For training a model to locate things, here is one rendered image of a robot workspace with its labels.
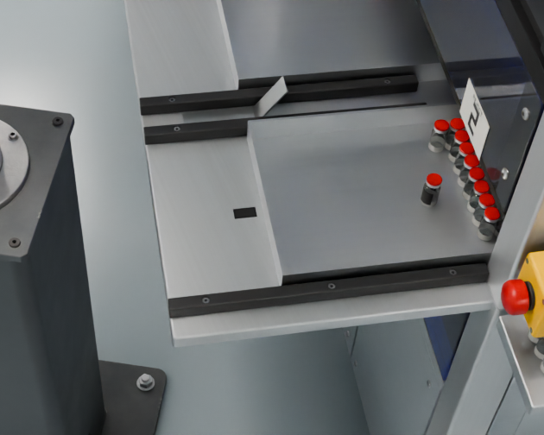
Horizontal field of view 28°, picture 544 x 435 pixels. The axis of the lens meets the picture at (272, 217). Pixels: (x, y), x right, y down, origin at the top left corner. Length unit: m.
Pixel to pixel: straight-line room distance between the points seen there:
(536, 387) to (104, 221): 1.43
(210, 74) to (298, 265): 0.36
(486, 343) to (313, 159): 0.34
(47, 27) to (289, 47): 1.46
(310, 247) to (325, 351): 0.97
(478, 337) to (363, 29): 0.52
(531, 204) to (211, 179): 0.44
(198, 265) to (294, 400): 0.95
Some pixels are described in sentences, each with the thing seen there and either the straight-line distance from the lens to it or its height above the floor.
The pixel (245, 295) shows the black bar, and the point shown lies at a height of 0.90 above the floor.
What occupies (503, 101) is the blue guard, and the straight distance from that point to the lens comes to 1.28.
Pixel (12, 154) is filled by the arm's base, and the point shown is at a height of 0.87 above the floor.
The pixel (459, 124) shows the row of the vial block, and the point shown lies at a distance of 1.49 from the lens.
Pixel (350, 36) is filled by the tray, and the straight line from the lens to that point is 1.66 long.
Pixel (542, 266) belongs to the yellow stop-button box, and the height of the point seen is 1.03.
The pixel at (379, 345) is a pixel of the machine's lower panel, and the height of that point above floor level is 0.33.
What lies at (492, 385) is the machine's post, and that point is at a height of 0.69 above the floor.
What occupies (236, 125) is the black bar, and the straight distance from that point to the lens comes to 1.49.
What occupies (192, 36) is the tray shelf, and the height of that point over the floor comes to 0.88.
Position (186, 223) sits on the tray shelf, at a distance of 1.40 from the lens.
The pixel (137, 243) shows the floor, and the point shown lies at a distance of 2.49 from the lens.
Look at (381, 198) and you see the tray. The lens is 1.44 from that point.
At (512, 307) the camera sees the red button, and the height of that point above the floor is 1.00.
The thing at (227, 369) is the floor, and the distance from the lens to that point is 2.30.
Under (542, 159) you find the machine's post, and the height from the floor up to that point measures 1.13.
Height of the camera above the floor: 1.98
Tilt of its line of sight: 51 degrees down
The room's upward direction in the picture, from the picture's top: 5 degrees clockwise
